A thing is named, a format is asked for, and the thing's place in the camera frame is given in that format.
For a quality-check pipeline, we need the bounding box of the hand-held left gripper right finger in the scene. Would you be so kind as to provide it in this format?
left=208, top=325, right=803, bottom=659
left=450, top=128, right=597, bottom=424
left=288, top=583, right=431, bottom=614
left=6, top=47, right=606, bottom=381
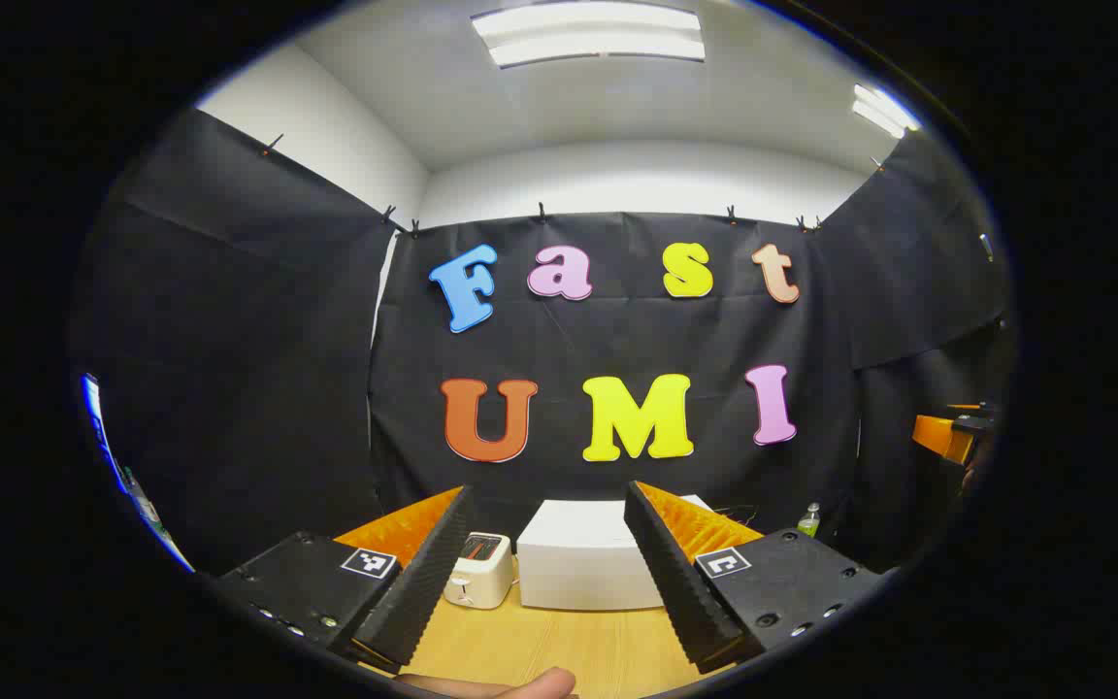
left=624, top=481, right=885, bottom=676

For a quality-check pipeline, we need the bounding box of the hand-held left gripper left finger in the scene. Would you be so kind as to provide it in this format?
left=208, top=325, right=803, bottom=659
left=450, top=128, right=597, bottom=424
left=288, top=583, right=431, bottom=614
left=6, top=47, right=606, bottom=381
left=214, top=485, right=477, bottom=676

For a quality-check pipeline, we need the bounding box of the white microwave oven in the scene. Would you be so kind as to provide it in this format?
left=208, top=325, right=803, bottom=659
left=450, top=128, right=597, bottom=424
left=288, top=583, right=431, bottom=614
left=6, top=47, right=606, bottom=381
left=517, top=493, right=715, bottom=611

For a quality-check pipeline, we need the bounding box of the white toaster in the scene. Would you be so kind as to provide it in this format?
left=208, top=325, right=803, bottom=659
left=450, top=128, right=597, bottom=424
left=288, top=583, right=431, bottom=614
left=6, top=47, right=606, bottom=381
left=443, top=531, right=514, bottom=610

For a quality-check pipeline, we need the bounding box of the black backdrop cloth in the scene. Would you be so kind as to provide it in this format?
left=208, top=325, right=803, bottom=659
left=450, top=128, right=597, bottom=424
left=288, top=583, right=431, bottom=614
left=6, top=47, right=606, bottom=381
left=69, top=107, right=1016, bottom=574

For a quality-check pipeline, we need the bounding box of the white printed board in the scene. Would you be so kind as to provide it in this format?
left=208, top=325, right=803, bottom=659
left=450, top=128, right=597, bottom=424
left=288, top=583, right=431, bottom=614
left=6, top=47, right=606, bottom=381
left=82, top=374, right=196, bottom=574

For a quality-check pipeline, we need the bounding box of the small ceiling light panel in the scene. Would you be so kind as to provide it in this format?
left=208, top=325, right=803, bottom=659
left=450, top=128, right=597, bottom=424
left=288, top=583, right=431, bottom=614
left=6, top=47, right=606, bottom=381
left=850, top=83, right=921, bottom=139

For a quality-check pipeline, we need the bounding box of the large ceiling light panel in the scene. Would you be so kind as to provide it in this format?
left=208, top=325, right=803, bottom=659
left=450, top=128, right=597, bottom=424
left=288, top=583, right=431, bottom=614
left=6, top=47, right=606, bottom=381
left=470, top=0, right=707, bottom=69

